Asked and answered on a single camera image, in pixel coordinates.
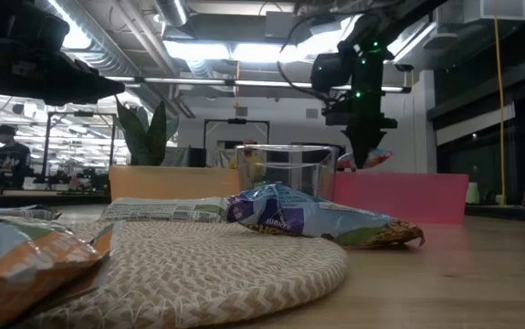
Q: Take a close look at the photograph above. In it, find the orange translucent plastic bin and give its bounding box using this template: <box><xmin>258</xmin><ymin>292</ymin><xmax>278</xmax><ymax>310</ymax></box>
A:
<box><xmin>109</xmin><ymin>164</ymin><xmax>241</xmax><ymax>202</ymax></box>

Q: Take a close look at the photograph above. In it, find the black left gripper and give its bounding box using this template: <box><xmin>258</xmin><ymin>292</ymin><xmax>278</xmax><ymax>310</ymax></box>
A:
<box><xmin>0</xmin><ymin>43</ymin><xmax>126</xmax><ymax>106</ymax></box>

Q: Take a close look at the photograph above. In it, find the green potted snake plant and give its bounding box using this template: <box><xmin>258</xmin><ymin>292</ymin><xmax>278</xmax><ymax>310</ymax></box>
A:
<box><xmin>114</xmin><ymin>95</ymin><xmax>181</xmax><ymax>167</ymax></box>

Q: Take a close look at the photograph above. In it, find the clear plastic bin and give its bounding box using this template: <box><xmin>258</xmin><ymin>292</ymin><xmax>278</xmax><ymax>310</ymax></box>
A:
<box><xmin>235</xmin><ymin>144</ymin><xmax>340</xmax><ymax>202</ymax></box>

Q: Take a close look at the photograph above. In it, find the orange granola bar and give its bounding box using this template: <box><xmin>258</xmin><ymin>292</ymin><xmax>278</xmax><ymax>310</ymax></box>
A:
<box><xmin>0</xmin><ymin>213</ymin><xmax>113</xmax><ymax>326</ymax></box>

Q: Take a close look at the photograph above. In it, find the white nutrition-print granola bar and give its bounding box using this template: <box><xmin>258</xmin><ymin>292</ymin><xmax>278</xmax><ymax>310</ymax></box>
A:
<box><xmin>99</xmin><ymin>196</ymin><xmax>232</xmax><ymax>224</ymax></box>

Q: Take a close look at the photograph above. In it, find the pink translucent plastic bin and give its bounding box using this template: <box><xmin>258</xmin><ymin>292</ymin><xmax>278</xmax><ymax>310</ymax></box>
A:
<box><xmin>332</xmin><ymin>172</ymin><xmax>470</xmax><ymax>226</ymax></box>

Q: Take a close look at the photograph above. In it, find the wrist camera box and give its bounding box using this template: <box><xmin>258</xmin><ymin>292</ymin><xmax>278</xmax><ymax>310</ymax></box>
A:
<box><xmin>0</xmin><ymin>0</ymin><xmax>71</xmax><ymax>47</ymax></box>
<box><xmin>310</xmin><ymin>52</ymin><xmax>352</xmax><ymax>92</ymax></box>

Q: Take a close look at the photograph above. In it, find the person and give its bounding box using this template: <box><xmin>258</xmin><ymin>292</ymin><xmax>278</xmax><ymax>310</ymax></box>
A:
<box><xmin>0</xmin><ymin>123</ymin><xmax>33</xmax><ymax>189</ymax></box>
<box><xmin>228</xmin><ymin>138</ymin><xmax>263</xmax><ymax>184</ymax></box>

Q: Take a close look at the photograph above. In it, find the round woven beige mat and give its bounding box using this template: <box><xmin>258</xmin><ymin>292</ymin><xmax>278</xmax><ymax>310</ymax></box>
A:
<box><xmin>15</xmin><ymin>220</ymin><xmax>349</xmax><ymax>329</ymax></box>

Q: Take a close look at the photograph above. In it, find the black aluminium table frame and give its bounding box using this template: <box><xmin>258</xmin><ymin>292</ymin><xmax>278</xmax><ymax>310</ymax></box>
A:
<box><xmin>465</xmin><ymin>203</ymin><xmax>525</xmax><ymax>219</ymax></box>

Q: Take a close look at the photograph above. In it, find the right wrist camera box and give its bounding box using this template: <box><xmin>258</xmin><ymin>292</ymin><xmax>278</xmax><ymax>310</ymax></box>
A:
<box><xmin>310</xmin><ymin>52</ymin><xmax>352</xmax><ymax>92</ymax></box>

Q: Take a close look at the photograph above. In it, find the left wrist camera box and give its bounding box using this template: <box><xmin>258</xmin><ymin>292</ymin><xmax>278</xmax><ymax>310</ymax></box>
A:
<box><xmin>0</xmin><ymin>0</ymin><xmax>71</xmax><ymax>47</ymax></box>

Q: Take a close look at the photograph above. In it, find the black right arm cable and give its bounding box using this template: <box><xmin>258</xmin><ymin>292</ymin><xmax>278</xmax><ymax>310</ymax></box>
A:
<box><xmin>276</xmin><ymin>11</ymin><xmax>331</xmax><ymax>104</ymax></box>

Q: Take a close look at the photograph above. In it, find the long ceiling light strip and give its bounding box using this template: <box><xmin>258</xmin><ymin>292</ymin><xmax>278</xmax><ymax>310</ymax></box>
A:
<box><xmin>106</xmin><ymin>76</ymin><xmax>413</xmax><ymax>94</ymax></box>

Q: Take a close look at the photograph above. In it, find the black rectangular frame stand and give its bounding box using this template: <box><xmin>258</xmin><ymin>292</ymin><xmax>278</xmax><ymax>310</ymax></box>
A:
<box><xmin>41</xmin><ymin>111</ymin><xmax>117</xmax><ymax>184</ymax></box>
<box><xmin>203</xmin><ymin>118</ymin><xmax>271</xmax><ymax>150</ymax></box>

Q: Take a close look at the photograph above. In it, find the light blue red-ended bar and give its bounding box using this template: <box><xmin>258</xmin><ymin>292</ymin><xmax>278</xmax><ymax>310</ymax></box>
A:
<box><xmin>336</xmin><ymin>148</ymin><xmax>394</xmax><ymax>173</ymax></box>

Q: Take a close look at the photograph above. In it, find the silver ventilation duct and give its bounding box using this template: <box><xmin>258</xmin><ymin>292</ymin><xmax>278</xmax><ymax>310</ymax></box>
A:
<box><xmin>152</xmin><ymin>0</ymin><xmax>191</xmax><ymax>27</ymax></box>

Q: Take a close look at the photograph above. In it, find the dark background desk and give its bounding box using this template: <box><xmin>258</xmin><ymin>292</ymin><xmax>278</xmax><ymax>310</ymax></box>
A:
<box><xmin>0</xmin><ymin>186</ymin><xmax>110</xmax><ymax>207</ymax></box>

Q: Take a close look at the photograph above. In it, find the blue chewy granola bar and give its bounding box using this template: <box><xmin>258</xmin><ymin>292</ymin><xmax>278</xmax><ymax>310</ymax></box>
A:
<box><xmin>224</xmin><ymin>183</ymin><xmax>426</xmax><ymax>251</ymax></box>

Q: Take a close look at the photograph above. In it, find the text-printed granola bar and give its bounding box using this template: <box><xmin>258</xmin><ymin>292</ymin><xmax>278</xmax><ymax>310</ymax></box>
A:
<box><xmin>0</xmin><ymin>203</ymin><xmax>63</xmax><ymax>222</ymax></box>

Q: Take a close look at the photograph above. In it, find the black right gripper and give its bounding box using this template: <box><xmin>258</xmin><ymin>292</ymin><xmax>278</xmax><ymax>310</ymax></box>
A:
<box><xmin>324</xmin><ymin>93</ymin><xmax>399</xmax><ymax>169</ymax></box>

